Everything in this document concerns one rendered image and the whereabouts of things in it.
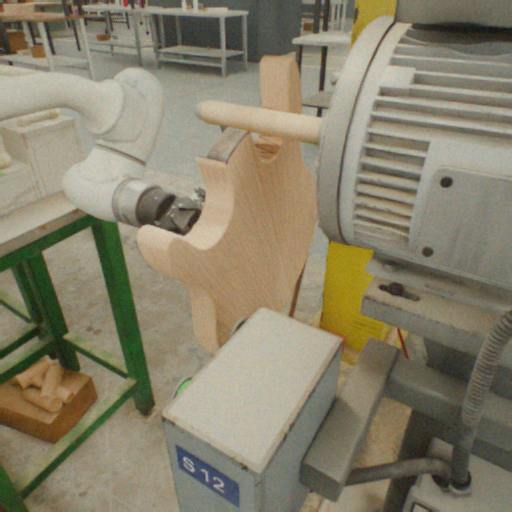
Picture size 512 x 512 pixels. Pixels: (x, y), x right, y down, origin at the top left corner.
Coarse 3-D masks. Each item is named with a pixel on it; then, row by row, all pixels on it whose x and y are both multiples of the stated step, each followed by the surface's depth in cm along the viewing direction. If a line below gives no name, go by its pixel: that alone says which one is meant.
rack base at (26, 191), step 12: (12, 168) 102; (24, 168) 103; (0, 180) 99; (12, 180) 101; (24, 180) 104; (0, 192) 100; (12, 192) 102; (24, 192) 105; (36, 192) 107; (0, 204) 101; (12, 204) 103; (24, 204) 106
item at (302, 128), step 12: (204, 108) 59; (216, 108) 58; (228, 108) 57; (240, 108) 57; (252, 108) 56; (204, 120) 60; (216, 120) 59; (228, 120) 58; (240, 120) 56; (252, 120) 56; (264, 120) 55; (276, 120) 54; (288, 120) 53; (300, 120) 53; (312, 120) 52; (252, 132) 57; (264, 132) 56; (276, 132) 55; (288, 132) 54; (300, 132) 53; (312, 132) 52
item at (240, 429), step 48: (240, 336) 41; (288, 336) 41; (336, 336) 41; (192, 384) 36; (240, 384) 36; (288, 384) 36; (336, 384) 44; (192, 432) 33; (240, 432) 33; (288, 432) 33; (192, 480) 37; (240, 480) 32; (288, 480) 37
